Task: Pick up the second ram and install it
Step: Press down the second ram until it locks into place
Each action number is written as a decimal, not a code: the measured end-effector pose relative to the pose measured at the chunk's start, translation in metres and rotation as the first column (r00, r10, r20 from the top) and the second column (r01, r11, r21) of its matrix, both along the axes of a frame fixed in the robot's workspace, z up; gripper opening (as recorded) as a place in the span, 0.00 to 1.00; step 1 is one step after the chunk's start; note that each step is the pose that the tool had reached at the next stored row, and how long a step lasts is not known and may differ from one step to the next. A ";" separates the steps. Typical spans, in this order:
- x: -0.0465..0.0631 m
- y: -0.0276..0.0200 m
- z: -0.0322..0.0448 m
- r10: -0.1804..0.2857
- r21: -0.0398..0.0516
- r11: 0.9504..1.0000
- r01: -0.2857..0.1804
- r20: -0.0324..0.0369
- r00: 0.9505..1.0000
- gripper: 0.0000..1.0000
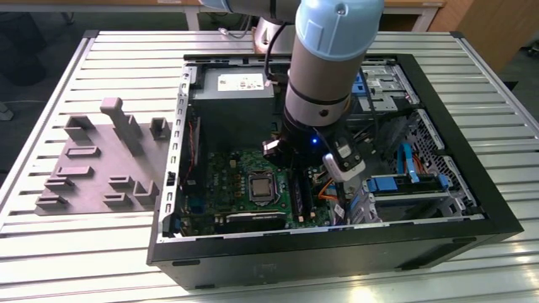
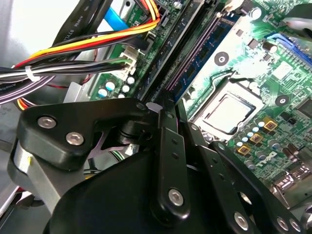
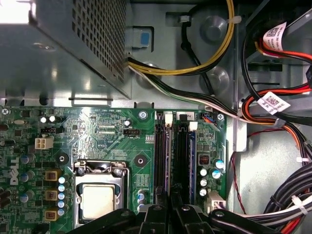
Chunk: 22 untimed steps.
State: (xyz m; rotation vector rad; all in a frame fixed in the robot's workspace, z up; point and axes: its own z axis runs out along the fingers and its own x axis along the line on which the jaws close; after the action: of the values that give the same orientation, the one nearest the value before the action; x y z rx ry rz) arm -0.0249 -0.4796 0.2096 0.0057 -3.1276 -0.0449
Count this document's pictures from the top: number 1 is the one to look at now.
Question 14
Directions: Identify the orange SATA cable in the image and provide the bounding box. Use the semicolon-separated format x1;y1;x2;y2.
411;153;428;176

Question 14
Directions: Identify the silver disk bay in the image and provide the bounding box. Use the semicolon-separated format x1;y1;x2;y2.
360;175;468;223

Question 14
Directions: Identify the silver CPU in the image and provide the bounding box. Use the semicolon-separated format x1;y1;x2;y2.
251;177;274;197

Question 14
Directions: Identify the black PC case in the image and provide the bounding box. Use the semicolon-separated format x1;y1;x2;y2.
146;52;526;290

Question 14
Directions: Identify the black office chair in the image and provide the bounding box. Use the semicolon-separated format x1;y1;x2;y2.
0;11;48;86

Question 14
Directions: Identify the orange wire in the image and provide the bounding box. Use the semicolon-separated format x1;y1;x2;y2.
316;181;342;201

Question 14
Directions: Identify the grey power supply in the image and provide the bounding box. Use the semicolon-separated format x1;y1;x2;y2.
191;66;287;151

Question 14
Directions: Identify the green motherboard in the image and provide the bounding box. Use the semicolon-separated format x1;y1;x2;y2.
180;148;334;236

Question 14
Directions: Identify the blue disk carrier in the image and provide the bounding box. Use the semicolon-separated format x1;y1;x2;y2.
351;72;374;96

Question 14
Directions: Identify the black camera cable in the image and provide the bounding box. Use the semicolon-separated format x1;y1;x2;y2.
263;23;296;86
358;68;380;155

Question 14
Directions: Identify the hard disk in blue carrier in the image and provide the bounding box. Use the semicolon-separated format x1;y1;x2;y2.
362;174;450;194

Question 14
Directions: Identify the blue SATA cable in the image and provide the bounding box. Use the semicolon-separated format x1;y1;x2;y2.
398;142;422;183

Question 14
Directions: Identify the white frame wooden desk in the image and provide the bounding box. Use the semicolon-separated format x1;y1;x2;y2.
40;0;448;32

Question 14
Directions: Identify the grey parts rack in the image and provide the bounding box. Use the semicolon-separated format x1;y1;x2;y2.
33;96;174;217

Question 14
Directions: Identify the red black twisted wire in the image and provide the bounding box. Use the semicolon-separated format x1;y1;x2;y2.
184;116;202;190

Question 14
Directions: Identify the black case fan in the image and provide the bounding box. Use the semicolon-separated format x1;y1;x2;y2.
184;104;210;193

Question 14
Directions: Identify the black graphics card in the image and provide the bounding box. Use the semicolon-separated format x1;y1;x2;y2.
214;211;287;235

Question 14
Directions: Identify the silver drive cage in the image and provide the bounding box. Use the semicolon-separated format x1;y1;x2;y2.
348;61;420;133

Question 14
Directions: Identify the brown wooden cabinet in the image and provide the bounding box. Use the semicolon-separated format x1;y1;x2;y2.
427;0;539;75

